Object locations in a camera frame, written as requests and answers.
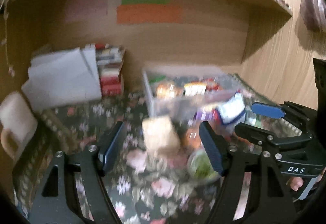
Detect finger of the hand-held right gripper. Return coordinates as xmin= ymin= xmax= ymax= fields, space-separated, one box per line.
xmin=251 ymin=101 xmax=315 ymax=138
xmin=234 ymin=123 xmax=314 ymax=150

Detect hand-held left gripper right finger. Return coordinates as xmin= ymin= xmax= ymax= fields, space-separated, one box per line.
xmin=199 ymin=121 xmax=298 ymax=224

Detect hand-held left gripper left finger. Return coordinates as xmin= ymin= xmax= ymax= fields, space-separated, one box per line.
xmin=27 ymin=121 xmax=126 ymax=224

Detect green snack packet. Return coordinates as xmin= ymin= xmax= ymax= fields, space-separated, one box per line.
xmin=187 ymin=150 xmax=220 ymax=184

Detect orange cracker packet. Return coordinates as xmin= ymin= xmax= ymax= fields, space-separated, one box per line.
xmin=183 ymin=127 xmax=204 ymax=149
xmin=156 ymin=83 xmax=184 ymax=98

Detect blue white snack packet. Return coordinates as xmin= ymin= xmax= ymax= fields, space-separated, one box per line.
xmin=216 ymin=93 xmax=248 ymax=136

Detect beige bun snack bag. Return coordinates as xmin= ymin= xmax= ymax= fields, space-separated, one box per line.
xmin=141 ymin=116 xmax=180 ymax=154

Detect clear plastic bin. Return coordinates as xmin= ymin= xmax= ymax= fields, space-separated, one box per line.
xmin=142 ymin=68 xmax=245 ymax=122

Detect person's right hand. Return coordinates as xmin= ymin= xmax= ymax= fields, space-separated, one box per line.
xmin=289 ymin=175 xmax=305 ymax=192

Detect floral tablecloth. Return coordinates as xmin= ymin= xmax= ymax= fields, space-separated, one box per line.
xmin=13 ymin=74 xmax=316 ymax=224

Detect stack of books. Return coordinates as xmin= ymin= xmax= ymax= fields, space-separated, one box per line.
xmin=95 ymin=44 xmax=127 ymax=97

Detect white paper sheets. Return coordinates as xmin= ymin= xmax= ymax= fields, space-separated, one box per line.
xmin=22 ymin=47 xmax=103 ymax=110

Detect pink striped curtain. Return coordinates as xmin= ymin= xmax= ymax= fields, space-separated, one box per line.
xmin=299 ymin=0 xmax=326 ymax=32

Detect orange sticky note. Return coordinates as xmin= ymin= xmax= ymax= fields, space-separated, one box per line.
xmin=117 ymin=4 xmax=183 ymax=24

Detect pink sticky note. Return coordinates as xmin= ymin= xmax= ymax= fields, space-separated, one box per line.
xmin=65 ymin=0 xmax=109 ymax=22

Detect cream mug with handle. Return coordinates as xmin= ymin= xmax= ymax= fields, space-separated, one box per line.
xmin=0 ymin=92 xmax=39 ymax=161

